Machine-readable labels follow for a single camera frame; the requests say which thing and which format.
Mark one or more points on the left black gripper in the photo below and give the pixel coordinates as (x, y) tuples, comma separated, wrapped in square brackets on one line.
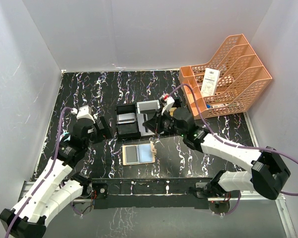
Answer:
[(100, 127)]

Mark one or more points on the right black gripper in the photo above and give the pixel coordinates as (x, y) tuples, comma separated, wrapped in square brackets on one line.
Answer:
[(158, 124)]

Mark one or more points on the beige leather card holder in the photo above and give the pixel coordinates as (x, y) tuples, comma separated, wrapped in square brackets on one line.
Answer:
[(138, 154)]

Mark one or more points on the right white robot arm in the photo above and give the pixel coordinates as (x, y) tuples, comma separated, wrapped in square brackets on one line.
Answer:
[(264, 171)]

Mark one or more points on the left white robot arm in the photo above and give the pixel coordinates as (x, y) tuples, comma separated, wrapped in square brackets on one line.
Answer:
[(47, 197)]

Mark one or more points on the silver card in left tray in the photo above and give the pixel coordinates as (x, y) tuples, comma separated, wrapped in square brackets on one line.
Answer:
[(126, 118)]

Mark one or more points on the gold card in right tray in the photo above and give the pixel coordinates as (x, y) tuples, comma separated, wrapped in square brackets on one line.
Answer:
[(172, 110)]

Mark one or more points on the white middle tray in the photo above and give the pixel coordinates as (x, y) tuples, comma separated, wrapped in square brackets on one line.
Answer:
[(145, 111)]

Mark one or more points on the left black tray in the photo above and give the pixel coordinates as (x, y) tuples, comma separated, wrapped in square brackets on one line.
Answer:
[(126, 124)]

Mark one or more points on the black tray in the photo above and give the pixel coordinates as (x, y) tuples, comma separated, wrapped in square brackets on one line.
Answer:
[(177, 104), (126, 124)]

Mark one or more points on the right black tray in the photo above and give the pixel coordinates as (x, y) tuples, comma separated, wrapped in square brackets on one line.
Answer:
[(177, 104)]

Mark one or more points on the blue packaged item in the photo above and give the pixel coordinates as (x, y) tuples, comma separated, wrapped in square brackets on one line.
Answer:
[(65, 136)]

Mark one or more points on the black front base bar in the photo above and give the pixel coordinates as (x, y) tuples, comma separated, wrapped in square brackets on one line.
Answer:
[(157, 193)]

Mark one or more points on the white paper receipt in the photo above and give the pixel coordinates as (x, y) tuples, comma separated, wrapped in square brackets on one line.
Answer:
[(210, 81)]

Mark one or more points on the orange plastic file organizer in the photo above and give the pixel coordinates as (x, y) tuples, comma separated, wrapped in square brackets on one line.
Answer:
[(243, 77)]

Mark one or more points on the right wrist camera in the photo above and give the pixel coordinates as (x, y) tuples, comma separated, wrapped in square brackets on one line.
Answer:
[(167, 102)]

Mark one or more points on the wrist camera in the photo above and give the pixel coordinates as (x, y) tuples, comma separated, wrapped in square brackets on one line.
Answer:
[(167, 102), (83, 113)]

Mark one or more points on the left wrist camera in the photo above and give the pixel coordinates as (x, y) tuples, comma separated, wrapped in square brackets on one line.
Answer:
[(83, 113)]

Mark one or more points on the aluminium frame rail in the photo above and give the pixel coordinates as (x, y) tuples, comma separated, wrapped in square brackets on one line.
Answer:
[(49, 195)]

